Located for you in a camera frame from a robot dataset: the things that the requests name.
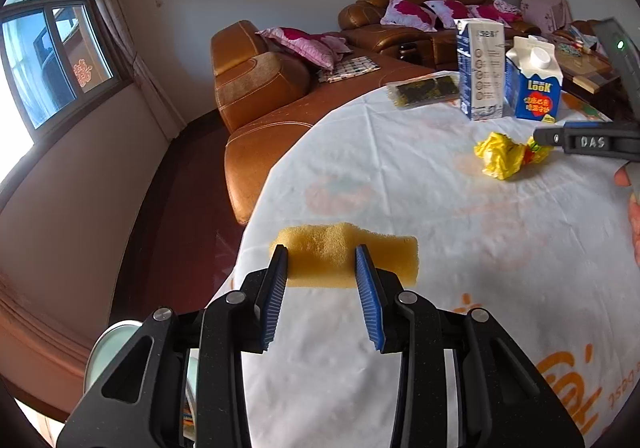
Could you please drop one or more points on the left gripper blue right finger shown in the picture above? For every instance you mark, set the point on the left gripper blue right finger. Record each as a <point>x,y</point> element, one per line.
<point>369,293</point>

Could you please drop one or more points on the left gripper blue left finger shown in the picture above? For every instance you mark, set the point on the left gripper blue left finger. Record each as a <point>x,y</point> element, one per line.
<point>270,295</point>

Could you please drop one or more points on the yellow sponge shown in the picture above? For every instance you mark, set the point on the yellow sponge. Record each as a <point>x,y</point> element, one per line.
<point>323,256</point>

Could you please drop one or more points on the light blue trash bin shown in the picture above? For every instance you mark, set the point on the light blue trash bin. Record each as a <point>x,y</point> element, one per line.
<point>107,346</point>

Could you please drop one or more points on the person's hand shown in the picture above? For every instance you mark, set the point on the person's hand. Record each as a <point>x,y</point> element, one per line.
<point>621,179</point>

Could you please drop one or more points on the dark wood coffee table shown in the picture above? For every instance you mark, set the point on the dark wood coffee table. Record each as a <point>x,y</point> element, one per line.
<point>589,76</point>

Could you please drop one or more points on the blue Look milk carton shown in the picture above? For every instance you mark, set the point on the blue Look milk carton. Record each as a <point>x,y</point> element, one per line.
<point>533,79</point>

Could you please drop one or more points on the yellow crumpled wrapper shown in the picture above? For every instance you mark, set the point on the yellow crumpled wrapper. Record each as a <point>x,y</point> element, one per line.
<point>503,158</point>

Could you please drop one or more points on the pink covered chair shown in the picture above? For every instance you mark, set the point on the pink covered chair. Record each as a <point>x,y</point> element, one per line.
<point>547,15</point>

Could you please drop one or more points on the white tall milk carton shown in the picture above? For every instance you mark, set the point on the white tall milk carton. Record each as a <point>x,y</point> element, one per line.
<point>481,57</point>

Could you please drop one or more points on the pink white cushion right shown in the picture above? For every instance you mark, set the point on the pink white cushion right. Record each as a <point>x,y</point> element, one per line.
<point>496,10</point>

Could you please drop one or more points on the pink white cushion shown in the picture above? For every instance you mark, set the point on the pink white cushion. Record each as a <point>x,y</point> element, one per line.
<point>496,10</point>
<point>448,12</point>
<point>410,15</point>

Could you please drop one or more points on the seaweed snack packet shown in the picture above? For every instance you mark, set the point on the seaweed snack packet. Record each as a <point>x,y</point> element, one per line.
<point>428,89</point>

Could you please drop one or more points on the brown leather chaise sofa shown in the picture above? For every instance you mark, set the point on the brown leather chaise sofa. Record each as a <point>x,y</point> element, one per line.
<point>268,99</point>

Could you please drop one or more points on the checkered mat on sofa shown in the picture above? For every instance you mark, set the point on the checkered mat on sofa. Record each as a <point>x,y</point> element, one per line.
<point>350,68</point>

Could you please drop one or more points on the pink white cushion middle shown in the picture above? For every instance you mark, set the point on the pink white cushion middle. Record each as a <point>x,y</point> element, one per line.
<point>448,12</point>

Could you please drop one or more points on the pink curtain left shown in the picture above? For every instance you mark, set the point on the pink curtain left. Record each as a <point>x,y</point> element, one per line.
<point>39,356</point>

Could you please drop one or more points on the pink floral pillow on chaise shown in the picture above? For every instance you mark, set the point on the pink floral pillow on chaise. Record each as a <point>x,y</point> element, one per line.
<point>324,50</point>

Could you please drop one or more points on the brown leather long sofa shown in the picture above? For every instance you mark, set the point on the brown leather long sofa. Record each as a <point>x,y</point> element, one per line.
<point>360,25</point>

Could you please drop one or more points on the pink white cushion left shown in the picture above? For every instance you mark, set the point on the pink white cushion left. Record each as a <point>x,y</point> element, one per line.
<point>410,15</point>

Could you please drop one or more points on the beige curtain right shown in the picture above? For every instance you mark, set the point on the beige curtain right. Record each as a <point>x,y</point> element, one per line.
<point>165,114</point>

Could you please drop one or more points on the window with brown frame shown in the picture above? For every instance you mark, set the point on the window with brown frame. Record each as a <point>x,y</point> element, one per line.
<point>60,64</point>

